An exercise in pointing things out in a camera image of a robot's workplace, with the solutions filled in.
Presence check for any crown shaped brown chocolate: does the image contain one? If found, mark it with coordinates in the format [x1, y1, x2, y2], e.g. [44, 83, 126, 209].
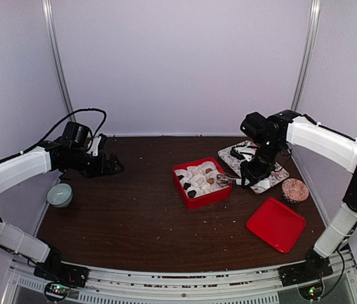
[207, 177, 215, 184]

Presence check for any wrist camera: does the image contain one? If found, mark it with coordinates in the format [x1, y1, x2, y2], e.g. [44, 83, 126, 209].
[230, 144, 257, 161]
[88, 134, 107, 156]

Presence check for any red tin lid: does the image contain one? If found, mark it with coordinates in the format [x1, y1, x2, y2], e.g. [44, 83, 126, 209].
[246, 198, 306, 254]

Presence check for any red square tin box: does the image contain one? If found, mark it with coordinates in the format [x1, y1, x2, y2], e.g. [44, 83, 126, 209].
[173, 157, 232, 210]

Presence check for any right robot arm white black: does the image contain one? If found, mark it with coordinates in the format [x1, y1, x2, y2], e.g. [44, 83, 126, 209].
[240, 110, 357, 280]

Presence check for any right aluminium frame post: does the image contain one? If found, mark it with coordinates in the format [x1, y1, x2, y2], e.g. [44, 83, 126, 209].
[291, 0, 321, 111]

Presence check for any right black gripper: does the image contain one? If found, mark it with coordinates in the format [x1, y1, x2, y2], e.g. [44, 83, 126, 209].
[240, 138, 284, 189]

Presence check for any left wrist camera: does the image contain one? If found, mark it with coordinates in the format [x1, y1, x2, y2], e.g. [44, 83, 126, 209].
[88, 134, 107, 156]

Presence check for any red patterned small bowl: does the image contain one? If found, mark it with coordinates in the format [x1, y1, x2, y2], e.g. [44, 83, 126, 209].
[282, 178, 310, 205]

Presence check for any front aluminium rail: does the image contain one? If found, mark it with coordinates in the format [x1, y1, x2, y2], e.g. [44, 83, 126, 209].
[6, 250, 357, 304]

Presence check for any left aluminium frame post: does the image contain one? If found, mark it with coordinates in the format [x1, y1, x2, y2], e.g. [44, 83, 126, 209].
[42, 0, 76, 122]

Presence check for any floral rectangular tray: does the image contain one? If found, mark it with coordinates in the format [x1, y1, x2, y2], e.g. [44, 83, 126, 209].
[218, 140, 290, 194]

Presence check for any metal serving tongs white handle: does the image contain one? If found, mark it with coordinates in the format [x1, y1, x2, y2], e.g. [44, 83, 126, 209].
[216, 174, 270, 189]

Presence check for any pale green ceramic bowl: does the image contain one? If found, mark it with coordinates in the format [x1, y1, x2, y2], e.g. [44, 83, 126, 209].
[46, 183, 73, 208]

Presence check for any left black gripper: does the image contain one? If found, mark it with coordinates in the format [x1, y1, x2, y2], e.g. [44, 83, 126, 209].
[64, 148, 124, 179]

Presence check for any aluminium frame post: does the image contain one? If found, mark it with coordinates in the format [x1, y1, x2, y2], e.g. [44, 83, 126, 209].
[42, 0, 76, 122]
[291, 0, 321, 111]

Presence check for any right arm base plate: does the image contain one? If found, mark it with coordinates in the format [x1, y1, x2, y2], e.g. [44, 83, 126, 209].
[279, 263, 334, 301]

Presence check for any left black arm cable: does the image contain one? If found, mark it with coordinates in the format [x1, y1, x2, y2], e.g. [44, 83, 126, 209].
[35, 108, 108, 146]

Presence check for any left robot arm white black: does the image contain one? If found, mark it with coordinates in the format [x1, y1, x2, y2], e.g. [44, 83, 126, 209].
[0, 134, 125, 281]

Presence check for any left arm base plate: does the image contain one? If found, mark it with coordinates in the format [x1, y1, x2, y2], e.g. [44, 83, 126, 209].
[34, 263, 89, 303]

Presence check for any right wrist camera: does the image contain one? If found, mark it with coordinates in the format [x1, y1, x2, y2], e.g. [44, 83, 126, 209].
[230, 144, 257, 161]

